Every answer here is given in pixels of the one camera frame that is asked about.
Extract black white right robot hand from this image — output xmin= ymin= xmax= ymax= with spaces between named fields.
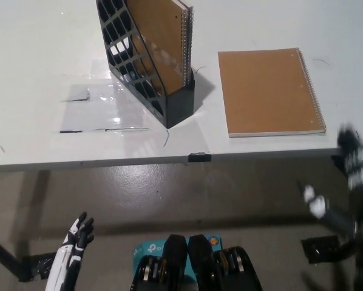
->
xmin=296 ymin=122 xmax=363 ymax=225

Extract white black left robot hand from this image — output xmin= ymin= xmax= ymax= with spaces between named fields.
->
xmin=44 ymin=212 xmax=96 ymax=291

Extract thick brown spiral notebook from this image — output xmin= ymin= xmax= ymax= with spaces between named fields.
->
xmin=127 ymin=0 xmax=195 ymax=93

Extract black mesh book holder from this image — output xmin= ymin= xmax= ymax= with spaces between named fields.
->
xmin=95 ymin=0 xmax=196 ymax=129

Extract black table leg bar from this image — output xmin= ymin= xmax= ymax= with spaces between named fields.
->
xmin=0 ymin=232 xmax=26 ymax=283

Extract teal router box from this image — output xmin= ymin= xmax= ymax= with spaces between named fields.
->
xmin=132 ymin=233 xmax=223 ymax=291

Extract black robot body blocks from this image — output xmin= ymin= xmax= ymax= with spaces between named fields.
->
xmin=129 ymin=233 xmax=263 ymax=291

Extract thin brown spiral notebook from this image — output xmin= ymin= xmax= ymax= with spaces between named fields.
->
xmin=217 ymin=47 xmax=327 ymax=139

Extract transparent plastic sheet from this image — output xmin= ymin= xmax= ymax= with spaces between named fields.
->
xmin=52 ymin=59 xmax=152 ymax=134

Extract black table frame bar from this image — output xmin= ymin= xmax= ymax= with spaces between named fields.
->
xmin=331 ymin=155 xmax=351 ymax=175

